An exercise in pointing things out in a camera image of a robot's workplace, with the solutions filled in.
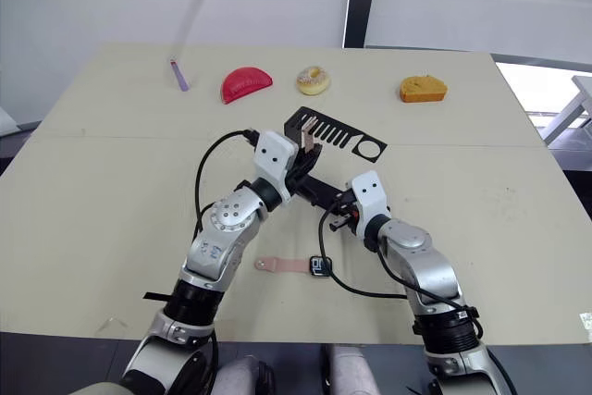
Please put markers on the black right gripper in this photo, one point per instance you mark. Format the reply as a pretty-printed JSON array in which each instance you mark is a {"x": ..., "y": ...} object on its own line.
[{"x": 341, "y": 210}]

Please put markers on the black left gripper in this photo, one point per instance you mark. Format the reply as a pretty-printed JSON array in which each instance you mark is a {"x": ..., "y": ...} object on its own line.
[{"x": 301, "y": 168}]

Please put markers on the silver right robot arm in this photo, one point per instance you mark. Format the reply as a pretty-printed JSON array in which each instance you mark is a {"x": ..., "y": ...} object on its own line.
[{"x": 416, "y": 256}]

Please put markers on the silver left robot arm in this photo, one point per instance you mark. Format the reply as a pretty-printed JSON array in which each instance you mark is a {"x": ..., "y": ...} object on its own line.
[{"x": 222, "y": 228}]

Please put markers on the black slotted watch stand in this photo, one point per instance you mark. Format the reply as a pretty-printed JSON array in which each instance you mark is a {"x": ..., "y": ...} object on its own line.
[{"x": 342, "y": 136}]

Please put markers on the black square watch body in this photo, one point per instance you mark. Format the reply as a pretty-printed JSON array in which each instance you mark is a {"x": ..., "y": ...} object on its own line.
[{"x": 321, "y": 267}]

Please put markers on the sprinkled toy donut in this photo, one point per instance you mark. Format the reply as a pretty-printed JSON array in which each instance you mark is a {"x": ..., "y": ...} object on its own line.
[{"x": 313, "y": 80}]

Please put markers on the red half-round toy fruit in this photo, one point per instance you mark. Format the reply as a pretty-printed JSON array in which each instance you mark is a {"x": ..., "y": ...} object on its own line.
[{"x": 246, "y": 84}]

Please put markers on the orange toy cake slice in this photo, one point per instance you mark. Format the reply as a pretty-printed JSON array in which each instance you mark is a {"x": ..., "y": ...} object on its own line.
[{"x": 423, "y": 90}]

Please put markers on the purple pen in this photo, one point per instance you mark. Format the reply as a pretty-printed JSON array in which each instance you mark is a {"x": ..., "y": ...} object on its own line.
[{"x": 179, "y": 76}]

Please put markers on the grey rounded shape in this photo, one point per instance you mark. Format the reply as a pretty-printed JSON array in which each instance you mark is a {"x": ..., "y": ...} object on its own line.
[
  {"x": 348, "y": 373},
  {"x": 244, "y": 377}
]

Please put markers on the white slanted panel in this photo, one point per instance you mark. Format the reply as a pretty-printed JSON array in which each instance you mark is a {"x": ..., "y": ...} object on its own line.
[{"x": 6, "y": 121}]

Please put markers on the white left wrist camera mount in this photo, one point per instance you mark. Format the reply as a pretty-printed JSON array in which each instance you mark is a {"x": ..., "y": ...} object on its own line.
[{"x": 274, "y": 154}]

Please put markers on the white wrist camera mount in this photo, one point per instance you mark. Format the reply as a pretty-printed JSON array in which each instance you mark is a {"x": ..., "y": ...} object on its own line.
[
  {"x": 274, "y": 154},
  {"x": 368, "y": 192}
]

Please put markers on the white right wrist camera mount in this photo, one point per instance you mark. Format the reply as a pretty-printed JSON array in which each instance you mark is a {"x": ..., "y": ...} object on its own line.
[{"x": 368, "y": 192}]

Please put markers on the white bench frame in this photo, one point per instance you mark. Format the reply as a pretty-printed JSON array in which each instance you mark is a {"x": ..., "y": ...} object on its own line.
[{"x": 571, "y": 110}]

